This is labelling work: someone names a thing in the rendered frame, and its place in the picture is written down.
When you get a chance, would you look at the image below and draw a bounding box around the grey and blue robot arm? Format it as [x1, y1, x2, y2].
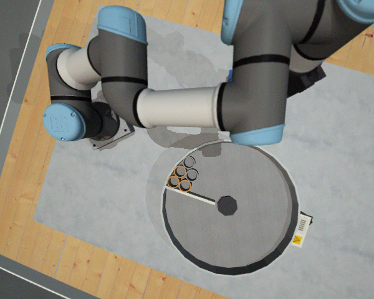
[42, 0, 374, 146]

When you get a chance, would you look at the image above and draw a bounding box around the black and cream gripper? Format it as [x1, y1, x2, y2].
[287, 62, 326, 98]

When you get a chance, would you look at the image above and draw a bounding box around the grey round turntable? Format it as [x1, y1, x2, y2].
[160, 139, 313, 277]

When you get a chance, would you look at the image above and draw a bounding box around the bronze bushing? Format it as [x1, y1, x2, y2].
[167, 175, 181, 188]
[174, 164, 188, 178]
[179, 178, 192, 192]

